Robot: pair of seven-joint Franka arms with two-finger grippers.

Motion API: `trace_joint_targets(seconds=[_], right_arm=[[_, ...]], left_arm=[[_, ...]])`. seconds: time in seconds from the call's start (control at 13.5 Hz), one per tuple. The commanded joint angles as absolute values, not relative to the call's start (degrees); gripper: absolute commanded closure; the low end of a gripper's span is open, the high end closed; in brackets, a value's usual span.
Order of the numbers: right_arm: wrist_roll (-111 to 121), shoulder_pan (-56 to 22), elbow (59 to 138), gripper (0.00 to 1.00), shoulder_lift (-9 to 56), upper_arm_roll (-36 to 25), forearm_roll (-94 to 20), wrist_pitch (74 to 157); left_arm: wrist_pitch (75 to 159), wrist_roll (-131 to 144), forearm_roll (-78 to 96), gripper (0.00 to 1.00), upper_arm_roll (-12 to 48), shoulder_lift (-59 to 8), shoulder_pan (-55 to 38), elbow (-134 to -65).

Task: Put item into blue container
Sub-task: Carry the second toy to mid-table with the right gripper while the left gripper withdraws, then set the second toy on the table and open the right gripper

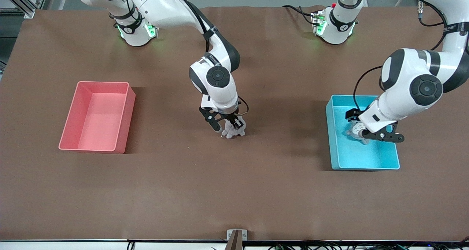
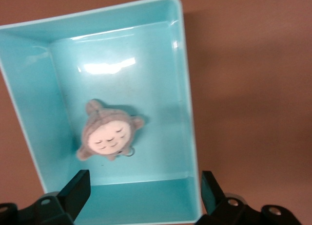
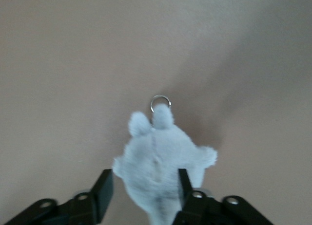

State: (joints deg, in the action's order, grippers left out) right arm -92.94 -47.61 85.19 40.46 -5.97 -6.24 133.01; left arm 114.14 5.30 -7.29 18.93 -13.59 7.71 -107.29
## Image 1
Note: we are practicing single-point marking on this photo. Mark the plain grey plush toy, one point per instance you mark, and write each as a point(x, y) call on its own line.
point(231, 134)

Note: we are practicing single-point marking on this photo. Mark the aluminium frame post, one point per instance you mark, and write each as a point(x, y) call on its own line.
point(29, 12)

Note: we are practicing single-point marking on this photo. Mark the brown table cover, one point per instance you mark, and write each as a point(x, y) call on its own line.
point(234, 187)

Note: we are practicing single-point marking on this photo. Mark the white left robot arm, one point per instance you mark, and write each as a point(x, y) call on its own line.
point(406, 96)

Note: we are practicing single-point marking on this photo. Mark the grey plush toy white belly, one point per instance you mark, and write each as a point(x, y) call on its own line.
point(353, 133)

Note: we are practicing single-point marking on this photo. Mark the grey metal bracket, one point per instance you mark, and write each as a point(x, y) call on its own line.
point(230, 235)

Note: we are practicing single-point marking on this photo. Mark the silver base connector bracket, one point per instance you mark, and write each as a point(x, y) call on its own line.
point(318, 23)
point(152, 30)

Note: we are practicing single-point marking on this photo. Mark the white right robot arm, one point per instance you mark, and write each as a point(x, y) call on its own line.
point(165, 4)

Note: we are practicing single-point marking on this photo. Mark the pink plastic box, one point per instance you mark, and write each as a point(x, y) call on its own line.
point(99, 125)

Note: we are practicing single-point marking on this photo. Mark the blue plastic box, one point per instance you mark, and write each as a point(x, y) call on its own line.
point(366, 158)

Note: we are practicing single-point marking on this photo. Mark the brown upright bar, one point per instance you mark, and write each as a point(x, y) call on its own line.
point(234, 242)

